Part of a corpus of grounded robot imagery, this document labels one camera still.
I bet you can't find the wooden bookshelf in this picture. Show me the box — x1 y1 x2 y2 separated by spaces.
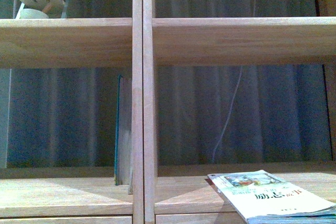
1 0 335 223

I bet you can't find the teal upright book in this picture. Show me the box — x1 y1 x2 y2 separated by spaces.
114 75 132 186

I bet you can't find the white hanging cable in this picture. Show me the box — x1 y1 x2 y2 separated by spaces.
211 0 262 162

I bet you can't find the white paperback book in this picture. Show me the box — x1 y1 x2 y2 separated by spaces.
207 170 335 223

